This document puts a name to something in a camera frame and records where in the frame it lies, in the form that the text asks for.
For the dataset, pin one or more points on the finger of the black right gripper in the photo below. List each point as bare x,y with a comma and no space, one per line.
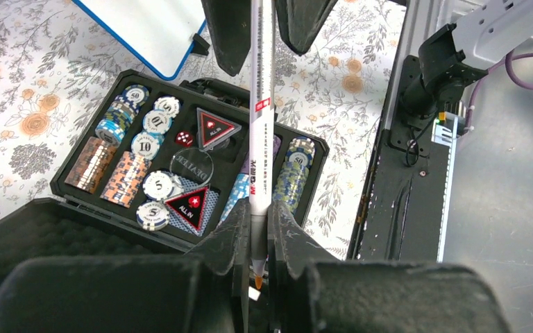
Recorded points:
299,22
229,25

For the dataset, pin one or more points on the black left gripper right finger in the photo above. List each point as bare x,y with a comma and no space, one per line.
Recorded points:
312,291

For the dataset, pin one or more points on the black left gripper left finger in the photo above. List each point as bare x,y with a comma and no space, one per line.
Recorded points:
220,248

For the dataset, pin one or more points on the white orange whiteboard marker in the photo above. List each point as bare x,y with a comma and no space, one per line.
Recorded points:
260,155

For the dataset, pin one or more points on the blue framed whiteboard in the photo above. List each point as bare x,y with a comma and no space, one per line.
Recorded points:
158,32

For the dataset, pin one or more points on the red triangle all-in marker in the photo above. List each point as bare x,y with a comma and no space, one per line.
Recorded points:
190,206

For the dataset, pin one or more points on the clear dealer button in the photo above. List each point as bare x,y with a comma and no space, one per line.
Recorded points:
194,164

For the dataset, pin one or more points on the black poker chip case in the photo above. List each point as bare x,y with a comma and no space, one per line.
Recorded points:
216,96

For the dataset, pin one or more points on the floral table cloth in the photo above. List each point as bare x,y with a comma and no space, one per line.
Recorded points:
57,64

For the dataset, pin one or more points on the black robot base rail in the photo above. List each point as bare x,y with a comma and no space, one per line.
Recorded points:
400,216

